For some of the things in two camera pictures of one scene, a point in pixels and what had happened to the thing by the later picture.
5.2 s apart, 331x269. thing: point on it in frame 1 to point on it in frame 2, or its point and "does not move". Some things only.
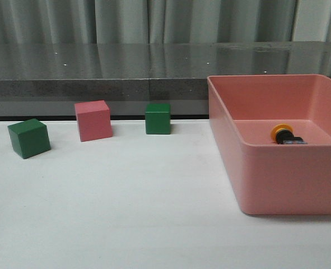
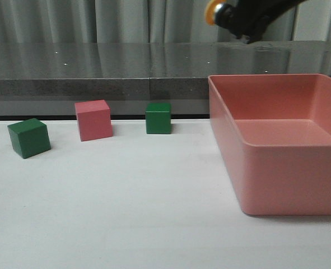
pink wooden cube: [94, 120] does not move
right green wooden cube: [158, 119] does not move
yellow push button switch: [283, 133] to [218, 13]
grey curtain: [35, 22] does not move
